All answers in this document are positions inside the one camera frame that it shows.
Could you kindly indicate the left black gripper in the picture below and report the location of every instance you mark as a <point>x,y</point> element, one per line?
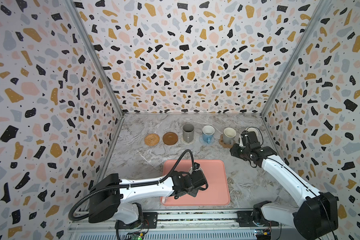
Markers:
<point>195,192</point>

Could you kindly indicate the cream mug grey handle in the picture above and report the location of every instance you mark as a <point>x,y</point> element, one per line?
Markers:
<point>229,135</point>

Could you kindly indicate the brown paw shaped coaster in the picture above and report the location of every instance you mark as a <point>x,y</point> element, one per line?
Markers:
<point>226,146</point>

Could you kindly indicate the blue grey woven coaster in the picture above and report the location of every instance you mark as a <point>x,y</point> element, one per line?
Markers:
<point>201,140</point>

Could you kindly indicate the dark brown wooden coaster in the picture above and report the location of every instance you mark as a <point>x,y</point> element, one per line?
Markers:
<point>170,138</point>

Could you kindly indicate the grey mug blue handle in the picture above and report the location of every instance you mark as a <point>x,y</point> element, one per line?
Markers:
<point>208,132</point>

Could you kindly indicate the woven rattan coaster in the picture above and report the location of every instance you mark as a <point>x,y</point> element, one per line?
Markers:
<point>152,140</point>

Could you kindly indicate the dark grey mug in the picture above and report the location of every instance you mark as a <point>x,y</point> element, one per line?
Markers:
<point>188,132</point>

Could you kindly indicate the light green mug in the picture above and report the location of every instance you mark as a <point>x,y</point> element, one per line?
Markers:
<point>252,129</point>

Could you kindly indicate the beige braided round coaster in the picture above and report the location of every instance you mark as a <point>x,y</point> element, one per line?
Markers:
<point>187,143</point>

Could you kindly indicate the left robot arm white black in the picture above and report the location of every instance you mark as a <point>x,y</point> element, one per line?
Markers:
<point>115,197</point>

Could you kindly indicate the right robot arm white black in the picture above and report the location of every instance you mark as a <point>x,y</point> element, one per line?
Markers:
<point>316,213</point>

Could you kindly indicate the pink rectangular tray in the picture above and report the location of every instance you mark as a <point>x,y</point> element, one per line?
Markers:
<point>217,193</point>

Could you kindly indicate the left circuit board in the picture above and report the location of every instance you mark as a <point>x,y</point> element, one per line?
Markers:
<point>137,235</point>

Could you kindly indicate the circuit board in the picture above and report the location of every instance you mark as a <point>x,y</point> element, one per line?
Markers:
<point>137,235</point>
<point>263,234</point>

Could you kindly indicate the right circuit board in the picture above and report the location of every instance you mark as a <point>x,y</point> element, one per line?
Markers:
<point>263,234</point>

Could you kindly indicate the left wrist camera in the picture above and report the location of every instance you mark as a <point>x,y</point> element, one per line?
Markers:
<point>195,167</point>

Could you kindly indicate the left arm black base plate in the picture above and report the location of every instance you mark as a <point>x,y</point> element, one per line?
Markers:
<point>146,220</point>

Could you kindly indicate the aluminium mounting rail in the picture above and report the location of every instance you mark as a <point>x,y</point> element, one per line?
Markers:
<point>217,224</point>

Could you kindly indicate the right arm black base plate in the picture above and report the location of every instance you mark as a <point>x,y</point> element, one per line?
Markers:
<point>243,218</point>

